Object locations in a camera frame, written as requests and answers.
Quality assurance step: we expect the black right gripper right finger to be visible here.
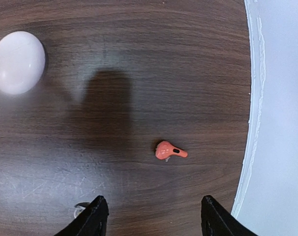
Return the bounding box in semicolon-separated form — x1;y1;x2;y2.
201;195;256;236

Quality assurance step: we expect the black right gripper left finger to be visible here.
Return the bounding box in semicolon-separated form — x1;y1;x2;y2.
55;195;109;236

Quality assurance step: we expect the white oval charging case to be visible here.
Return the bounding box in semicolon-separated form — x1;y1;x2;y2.
0;31;46;95

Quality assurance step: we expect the white earbud far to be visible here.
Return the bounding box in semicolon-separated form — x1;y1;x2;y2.
73;202;90;218

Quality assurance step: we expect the red earbud far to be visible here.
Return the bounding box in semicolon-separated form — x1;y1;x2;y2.
155;141;188;161

